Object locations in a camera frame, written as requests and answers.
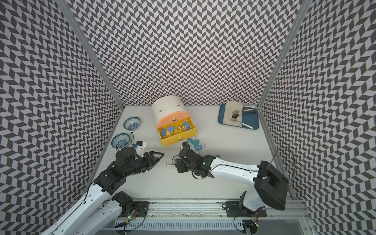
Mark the blue floral bowl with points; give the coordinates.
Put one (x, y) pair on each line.
(132, 123)
(120, 141)

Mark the aluminium corner post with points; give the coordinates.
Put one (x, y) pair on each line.
(70, 18)
(285, 50)

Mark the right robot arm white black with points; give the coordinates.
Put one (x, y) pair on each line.
(270, 185)

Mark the green binder clip top right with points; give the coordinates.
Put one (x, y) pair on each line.
(197, 142)

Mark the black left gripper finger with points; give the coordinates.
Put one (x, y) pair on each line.
(159, 154)
(154, 160)

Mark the yellow drawer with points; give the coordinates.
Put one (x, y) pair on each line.
(179, 135)

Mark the aluminium corner post right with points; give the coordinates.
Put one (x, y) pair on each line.
(285, 50)

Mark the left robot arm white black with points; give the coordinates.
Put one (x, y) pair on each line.
(102, 201)

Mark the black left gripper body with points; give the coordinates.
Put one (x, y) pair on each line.
(142, 163)

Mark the blue floral bowl far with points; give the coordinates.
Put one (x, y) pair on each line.
(132, 123)

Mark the teal handled spoon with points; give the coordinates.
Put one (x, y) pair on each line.
(243, 114)

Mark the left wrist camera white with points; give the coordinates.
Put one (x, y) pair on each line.
(139, 147)

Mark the teal blue tray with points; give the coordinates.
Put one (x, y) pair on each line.
(252, 120)

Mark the pink handled spoon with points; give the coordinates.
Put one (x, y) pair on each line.
(242, 111)

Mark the beige folded cloth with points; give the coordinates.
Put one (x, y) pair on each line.
(230, 107)

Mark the white handled spoon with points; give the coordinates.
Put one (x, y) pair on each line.
(243, 124)

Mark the cream round drawer cabinet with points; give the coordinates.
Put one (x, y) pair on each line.
(165, 106)

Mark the aluminium front rail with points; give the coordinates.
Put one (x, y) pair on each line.
(215, 209)

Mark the aluminium corner post left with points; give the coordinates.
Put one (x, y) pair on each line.
(70, 18)

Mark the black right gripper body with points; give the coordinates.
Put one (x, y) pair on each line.
(192, 168)

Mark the orange pink top drawer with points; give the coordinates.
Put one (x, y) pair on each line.
(172, 118)

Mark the blue floral bowl near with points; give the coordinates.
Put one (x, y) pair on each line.
(120, 141)

